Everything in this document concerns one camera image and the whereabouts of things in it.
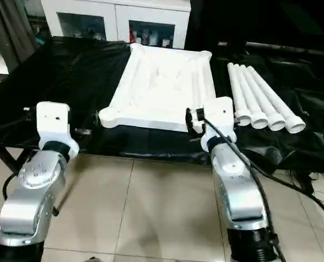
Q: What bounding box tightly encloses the grey curtain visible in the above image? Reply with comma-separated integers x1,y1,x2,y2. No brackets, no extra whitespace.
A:
0,0,39,74

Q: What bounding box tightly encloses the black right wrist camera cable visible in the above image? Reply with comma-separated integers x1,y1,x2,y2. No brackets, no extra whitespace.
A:
196,109,284,262

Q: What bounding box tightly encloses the black metal stand leg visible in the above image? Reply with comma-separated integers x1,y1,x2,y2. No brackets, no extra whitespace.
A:
0,143,26,172

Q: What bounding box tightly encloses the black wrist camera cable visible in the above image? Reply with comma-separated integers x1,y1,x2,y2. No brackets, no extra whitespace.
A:
1,168,20,204
196,109,284,262

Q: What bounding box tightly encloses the dark metal rod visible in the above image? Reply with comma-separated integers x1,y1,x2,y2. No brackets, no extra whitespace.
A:
218,40,324,59

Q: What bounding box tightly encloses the white plastic table top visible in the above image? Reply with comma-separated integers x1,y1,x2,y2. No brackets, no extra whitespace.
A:
98,43,217,134

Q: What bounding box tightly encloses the black left wrist camera cable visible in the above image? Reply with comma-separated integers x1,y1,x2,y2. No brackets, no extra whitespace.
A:
1,168,20,204

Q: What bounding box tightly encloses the black work mat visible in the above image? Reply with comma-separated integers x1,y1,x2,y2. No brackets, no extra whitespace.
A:
0,35,324,175

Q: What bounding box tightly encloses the white glass-door cabinet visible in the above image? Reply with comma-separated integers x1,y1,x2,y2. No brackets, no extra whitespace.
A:
40,0,191,50

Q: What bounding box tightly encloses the white plastic table leg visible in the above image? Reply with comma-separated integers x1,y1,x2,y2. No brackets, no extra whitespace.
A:
234,64,269,129
239,64,286,131
227,62,252,127
246,66,307,134

